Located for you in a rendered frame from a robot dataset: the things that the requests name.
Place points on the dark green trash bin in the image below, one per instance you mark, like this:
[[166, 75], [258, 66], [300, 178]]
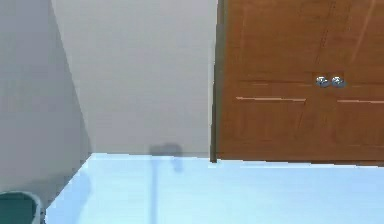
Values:
[[16, 208]]

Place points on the brown wooden double door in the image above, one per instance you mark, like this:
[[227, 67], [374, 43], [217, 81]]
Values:
[[276, 50]]

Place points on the silver round door knob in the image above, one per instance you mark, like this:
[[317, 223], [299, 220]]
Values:
[[321, 81], [338, 81]]

